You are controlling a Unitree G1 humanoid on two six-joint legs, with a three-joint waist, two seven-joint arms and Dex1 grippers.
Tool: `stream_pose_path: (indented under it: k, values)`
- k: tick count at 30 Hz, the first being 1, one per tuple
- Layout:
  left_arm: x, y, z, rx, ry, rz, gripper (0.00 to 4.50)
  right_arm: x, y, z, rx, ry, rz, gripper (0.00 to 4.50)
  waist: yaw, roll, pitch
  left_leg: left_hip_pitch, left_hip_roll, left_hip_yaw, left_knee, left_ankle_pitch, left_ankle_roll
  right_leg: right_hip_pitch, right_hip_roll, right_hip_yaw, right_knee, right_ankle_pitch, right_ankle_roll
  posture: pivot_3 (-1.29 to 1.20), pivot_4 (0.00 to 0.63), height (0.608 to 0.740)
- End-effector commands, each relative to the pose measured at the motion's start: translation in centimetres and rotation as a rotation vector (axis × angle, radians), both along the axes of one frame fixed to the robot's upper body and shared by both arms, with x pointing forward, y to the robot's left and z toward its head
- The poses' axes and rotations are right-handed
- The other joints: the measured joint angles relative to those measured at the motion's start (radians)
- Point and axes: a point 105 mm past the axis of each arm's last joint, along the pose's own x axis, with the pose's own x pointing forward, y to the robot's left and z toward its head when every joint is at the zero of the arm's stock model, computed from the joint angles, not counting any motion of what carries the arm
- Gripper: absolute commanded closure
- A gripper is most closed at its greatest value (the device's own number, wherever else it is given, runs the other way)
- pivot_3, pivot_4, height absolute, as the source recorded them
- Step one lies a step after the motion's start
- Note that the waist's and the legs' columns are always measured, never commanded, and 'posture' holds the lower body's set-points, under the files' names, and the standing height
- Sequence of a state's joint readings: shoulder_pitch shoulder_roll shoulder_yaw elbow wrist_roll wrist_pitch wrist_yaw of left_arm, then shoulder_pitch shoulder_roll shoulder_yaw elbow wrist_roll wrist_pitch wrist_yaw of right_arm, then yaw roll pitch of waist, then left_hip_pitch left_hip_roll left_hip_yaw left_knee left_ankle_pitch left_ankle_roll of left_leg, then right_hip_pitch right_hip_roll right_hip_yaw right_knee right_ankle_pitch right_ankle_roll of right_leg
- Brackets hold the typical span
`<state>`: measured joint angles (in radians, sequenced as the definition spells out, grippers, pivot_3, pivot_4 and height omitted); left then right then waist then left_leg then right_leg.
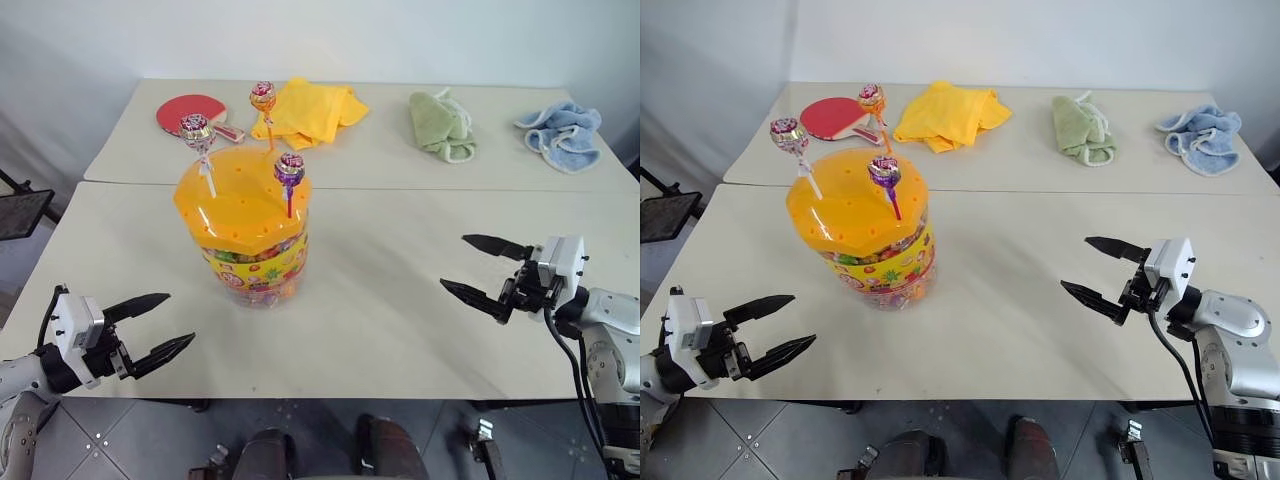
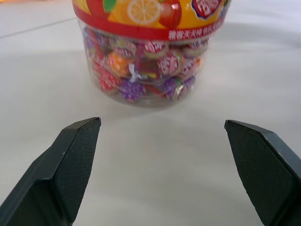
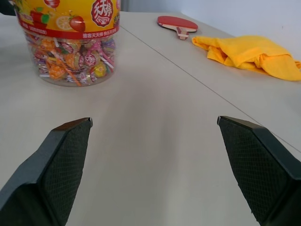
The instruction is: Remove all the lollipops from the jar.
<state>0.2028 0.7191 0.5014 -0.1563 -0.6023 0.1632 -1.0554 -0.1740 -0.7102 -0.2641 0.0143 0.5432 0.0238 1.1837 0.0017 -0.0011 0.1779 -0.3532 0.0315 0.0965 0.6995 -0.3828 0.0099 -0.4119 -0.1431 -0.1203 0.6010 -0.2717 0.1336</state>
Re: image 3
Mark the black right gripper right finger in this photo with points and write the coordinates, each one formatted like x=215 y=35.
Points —
x=258 y=169

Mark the clear lollipop tub yellow label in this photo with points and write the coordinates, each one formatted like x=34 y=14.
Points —
x=70 y=44

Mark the dark object behind tub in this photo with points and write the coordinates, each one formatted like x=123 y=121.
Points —
x=7 y=8

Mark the yellow cloth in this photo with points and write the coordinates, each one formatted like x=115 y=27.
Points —
x=249 y=54

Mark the red table tennis paddle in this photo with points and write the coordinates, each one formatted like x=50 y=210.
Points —
x=176 y=23

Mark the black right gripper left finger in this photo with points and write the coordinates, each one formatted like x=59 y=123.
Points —
x=54 y=169

